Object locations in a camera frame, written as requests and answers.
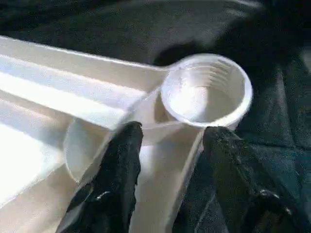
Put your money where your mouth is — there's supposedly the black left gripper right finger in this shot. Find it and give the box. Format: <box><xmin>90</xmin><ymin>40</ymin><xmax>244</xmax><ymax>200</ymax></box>
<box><xmin>203</xmin><ymin>126</ymin><xmax>304</xmax><ymax>233</ymax></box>

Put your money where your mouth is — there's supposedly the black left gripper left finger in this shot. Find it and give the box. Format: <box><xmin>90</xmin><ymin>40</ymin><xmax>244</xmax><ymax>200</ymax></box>
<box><xmin>58</xmin><ymin>121</ymin><xmax>144</xmax><ymax>233</ymax></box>

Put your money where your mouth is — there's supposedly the white plastic table top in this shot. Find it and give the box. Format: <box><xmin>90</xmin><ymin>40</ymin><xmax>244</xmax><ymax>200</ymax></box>
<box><xmin>0</xmin><ymin>35</ymin><xmax>253</xmax><ymax>233</ymax></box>

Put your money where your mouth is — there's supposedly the black work mat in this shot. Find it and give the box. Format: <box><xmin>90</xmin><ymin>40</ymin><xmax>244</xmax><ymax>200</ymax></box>
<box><xmin>0</xmin><ymin>0</ymin><xmax>311</xmax><ymax>233</ymax></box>

